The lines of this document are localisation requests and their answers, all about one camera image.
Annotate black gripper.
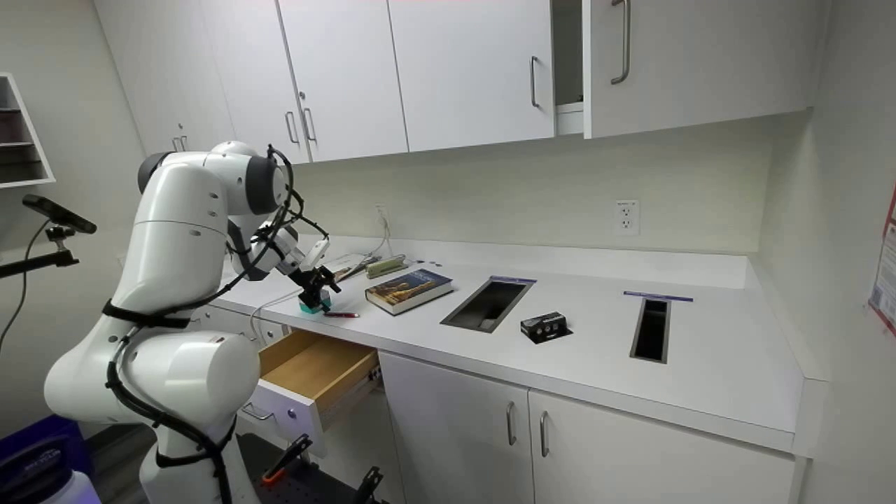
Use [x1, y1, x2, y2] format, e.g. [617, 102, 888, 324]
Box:
[291, 266, 342, 313]

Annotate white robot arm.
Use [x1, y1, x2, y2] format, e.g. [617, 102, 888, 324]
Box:
[43, 141, 336, 504]

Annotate open wooden drawer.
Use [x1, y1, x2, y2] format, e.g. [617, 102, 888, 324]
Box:
[239, 330, 377, 450]

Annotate white drawer stack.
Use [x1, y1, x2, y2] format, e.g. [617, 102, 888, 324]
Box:
[189, 305, 286, 350]

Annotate rectangular counter opening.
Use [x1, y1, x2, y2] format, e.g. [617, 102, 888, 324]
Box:
[445, 277, 531, 333]

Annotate narrow counter slot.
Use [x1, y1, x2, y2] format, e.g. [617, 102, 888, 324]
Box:
[629, 292, 686, 364]

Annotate teal small box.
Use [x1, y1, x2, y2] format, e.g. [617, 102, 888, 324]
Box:
[298, 301, 330, 313]

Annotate stacked papers and magazines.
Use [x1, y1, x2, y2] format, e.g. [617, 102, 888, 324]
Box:
[333, 257, 370, 281]

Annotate black red tools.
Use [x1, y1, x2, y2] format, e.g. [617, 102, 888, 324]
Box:
[255, 435, 386, 504]

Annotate white lower cabinet doors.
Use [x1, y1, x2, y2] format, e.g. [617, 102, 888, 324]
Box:
[379, 352, 801, 504]

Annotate white upper cabinets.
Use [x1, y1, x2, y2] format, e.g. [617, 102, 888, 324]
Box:
[91, 0, 826, 162]

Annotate black small box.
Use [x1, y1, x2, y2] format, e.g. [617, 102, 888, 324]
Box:
[521, 310, 571, 344]

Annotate blue bin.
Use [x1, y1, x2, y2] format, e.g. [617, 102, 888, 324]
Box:
[0, 414, 99, 504]

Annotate wall power outlet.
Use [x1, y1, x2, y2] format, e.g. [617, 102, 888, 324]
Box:
[613, 200, 638, 235]

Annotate wall poster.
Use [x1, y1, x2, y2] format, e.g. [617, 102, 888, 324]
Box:
[868, 191, 896, 337]

